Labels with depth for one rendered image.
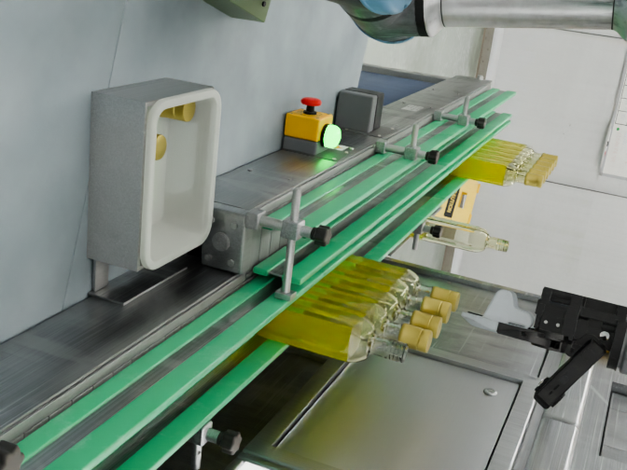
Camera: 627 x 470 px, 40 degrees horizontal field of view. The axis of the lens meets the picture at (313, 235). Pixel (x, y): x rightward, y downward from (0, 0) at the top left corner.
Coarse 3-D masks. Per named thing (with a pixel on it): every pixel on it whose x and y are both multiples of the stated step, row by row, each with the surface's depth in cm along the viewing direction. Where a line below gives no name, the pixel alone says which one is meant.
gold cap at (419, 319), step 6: (414, 312) 133; (420, 312) 133; (414, 318) 132; (420, 318) 132; (426, 318) 132; (432, 318) 132; (438, 318) 132; (414, 324) 132; (420, 324) 132; (426, 324) 132; (432, 324) 132; (438, 324) 131; (432, 330) 131; (438, 330) 132; (438, 336) 133
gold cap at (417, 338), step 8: (408, 328) 128; (416, 328) 128; (400, 336) 127; (408, 336) 127; (416, 336) 127; (424, 336) 126; (432, 336) 129; (408, 344) 127; (416, 344) 127; (424, 344) 126
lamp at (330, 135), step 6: (324, 126) 162; (330, 126) 162; (336, 126) 163; (324, 132) 162; (330, 132) 161; (336, 132) 162; (324, 138) 162; (330, 138) 161; (336, 138) 162; (324, 144) 162; (330, 144) 162; (336, 144) 163
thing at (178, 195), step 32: (192, 96) 111; (160, 128) 119; (192, 128) 120; (160, 160) 121; (192, 160) 121; (160, 192) 123; (192, 192) 123; (160, 224) 124; (192, 224) 124; (160, 256) 114
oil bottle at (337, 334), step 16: (304, 304) 128; (272, 320) 127; (288, 320) 126; (304, 320) 125; (320, 320) 124; (336, 320) 124; (352, 320) 125; (368, 320) 126; (272, 336) 128; (288, 336) 127; (304, 336) 126; (320, 336) 125; (336, 336) 124; (352, 336) 123; (368, 336) 123; (320, 352) 125; (336, 352) 124; (352, 352) 123; (368, 352) 124
